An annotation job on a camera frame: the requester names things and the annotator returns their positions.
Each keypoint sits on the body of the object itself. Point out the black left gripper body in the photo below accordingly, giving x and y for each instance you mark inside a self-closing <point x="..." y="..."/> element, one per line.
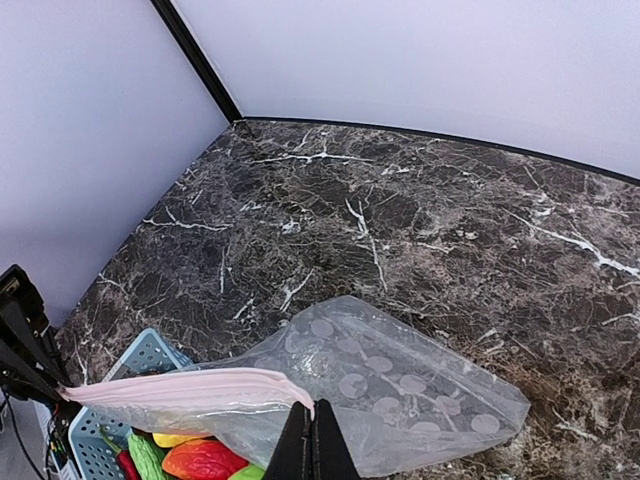
<point x="16" y="283"/>

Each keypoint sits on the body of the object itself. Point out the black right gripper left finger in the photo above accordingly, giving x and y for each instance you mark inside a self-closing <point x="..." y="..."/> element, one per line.
<point x="292" y="457"/>

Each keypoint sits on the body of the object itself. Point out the light blue plastic basket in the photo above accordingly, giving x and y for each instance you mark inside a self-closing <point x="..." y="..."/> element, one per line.
<point x="148" y="353"/>

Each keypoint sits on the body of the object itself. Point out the red toy chili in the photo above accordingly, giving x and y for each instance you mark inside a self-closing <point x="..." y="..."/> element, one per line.
<point x="127" y="465"/>

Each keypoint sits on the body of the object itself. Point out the green toy bitter gourd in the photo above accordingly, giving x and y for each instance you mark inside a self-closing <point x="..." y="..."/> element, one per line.
<point x="147" y="458"/>

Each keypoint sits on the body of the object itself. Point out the green toy pepper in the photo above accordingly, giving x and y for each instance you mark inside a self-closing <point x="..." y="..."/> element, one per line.
<point x="250" y="472"/>

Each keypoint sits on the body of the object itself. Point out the yellow toy pepper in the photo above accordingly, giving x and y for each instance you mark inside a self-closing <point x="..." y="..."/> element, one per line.
<point x="169" y="441"/>

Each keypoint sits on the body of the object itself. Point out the orange red toy pepper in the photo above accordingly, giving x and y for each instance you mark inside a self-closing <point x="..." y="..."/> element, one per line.
<point x="202" y="459"/>

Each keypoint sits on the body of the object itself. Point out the black enclosure frame post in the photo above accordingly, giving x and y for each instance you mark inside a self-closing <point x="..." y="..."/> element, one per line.
<point x="196" y="57"/>

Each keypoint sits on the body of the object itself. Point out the clear zip top bag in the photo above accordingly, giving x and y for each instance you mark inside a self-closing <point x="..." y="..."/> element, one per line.
<point x="402" y="400"/>

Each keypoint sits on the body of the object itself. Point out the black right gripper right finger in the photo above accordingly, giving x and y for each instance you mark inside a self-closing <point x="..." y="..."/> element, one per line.
<point x="330" y="457"/>

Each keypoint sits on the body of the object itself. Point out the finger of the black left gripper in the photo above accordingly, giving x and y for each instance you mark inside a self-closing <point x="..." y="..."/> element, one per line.
<point x="16" y="333"/>
<point x="24" y="380"/>

